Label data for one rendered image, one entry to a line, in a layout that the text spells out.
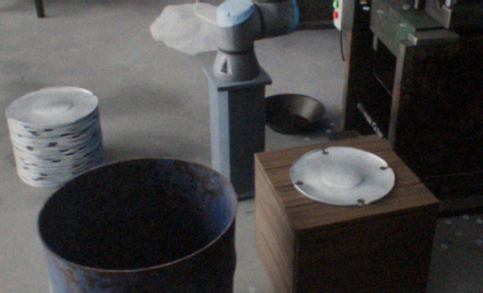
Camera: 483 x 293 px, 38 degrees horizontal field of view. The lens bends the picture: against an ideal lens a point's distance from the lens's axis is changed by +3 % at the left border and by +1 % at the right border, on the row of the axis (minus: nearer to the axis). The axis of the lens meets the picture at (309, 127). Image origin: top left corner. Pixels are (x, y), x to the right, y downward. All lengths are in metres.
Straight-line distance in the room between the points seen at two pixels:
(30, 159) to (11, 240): 0.31
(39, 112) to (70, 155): 0.18
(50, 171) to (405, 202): 1.28
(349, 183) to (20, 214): 1.13
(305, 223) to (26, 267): 0.91
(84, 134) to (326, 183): 0.98
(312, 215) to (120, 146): 1.20
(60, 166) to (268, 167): 0.87
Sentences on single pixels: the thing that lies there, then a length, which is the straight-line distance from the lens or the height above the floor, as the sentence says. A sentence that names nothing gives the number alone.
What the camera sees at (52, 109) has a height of 0.25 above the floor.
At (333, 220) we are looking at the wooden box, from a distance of 1.73.
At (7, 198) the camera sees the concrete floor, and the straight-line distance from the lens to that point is 2.56.
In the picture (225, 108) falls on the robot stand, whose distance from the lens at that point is 2.21.
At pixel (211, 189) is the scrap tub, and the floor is 0.42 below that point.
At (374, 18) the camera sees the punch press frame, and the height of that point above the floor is 0.55.
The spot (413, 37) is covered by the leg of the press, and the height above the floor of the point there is 0.64.
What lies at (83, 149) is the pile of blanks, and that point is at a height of 0.13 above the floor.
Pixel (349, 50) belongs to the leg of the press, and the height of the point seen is 0.41.
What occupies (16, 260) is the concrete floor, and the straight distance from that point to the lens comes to 2.28.
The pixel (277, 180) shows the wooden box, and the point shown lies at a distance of 1.86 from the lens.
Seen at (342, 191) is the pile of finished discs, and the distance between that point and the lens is 1.83.
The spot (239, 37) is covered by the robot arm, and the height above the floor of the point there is 0.59.
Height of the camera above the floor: 1.39
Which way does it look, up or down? 29 degrees down
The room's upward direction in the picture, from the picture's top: 2 degrees clockwise
